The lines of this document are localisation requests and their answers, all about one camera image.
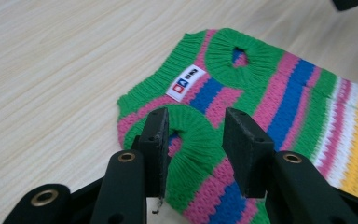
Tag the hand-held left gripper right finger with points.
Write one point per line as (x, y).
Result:
(248, 149)

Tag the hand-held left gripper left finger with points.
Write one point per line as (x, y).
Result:
(157, 146)

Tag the striped knit pet sweater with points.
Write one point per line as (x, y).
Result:
(261, 102)

